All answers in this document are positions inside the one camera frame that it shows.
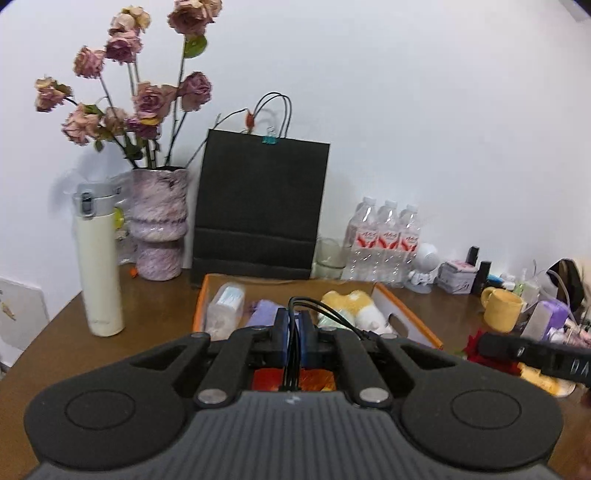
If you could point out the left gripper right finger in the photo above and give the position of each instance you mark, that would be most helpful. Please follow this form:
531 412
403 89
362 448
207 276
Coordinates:
344 355

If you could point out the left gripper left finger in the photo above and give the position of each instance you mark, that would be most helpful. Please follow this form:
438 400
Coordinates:
230 365

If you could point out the red artificial rose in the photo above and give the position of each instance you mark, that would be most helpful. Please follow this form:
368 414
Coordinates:
472 352

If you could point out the white bowl with food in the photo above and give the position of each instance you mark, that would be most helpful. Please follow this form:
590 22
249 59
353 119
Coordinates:
556 387

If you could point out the purple bottle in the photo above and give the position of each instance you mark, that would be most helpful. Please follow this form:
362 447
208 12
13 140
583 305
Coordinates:
547 315

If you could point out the white plastic jar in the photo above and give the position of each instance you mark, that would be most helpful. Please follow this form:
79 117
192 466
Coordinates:
225 311

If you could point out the yellow white plush toy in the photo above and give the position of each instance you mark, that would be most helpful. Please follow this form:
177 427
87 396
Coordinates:
360 310

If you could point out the red cardboard box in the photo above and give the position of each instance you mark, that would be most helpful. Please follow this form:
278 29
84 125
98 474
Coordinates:
403 358

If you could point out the green glass cup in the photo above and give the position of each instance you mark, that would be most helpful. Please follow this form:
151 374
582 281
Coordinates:
329 260

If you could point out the yellow mug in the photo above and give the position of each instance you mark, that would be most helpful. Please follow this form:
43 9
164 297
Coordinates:
502 309

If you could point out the left water bottle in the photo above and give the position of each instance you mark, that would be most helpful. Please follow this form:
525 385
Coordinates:
360 241

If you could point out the water bottle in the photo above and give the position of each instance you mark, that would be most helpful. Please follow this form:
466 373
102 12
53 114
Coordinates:
360 241
387 241
410 227

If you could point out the middle water bottle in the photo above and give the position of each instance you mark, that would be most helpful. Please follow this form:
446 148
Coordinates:
387 241

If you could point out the right water bottle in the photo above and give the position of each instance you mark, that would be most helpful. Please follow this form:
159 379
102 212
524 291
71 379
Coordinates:
410 227

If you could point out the black cosmetic tube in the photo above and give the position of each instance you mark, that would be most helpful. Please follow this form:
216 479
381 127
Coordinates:
481 278

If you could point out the black paper bag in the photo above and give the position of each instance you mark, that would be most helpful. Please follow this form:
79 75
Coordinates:
258 205

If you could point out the white astronaut figurine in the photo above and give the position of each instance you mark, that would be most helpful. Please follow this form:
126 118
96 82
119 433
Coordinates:
424 269

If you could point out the small grey tin box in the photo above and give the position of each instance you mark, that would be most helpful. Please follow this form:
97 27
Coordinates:
456 277

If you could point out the black lipstick tube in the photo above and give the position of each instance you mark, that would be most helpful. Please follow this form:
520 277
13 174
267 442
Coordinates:
472 256

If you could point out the pink marbled ceramic vase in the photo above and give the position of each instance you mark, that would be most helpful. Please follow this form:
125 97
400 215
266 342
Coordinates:
158 221

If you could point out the cream thermos bottle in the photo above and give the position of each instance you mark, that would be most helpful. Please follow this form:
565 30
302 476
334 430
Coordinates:
94 226

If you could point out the white bird booklet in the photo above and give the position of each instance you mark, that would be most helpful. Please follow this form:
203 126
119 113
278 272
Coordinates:
23 318

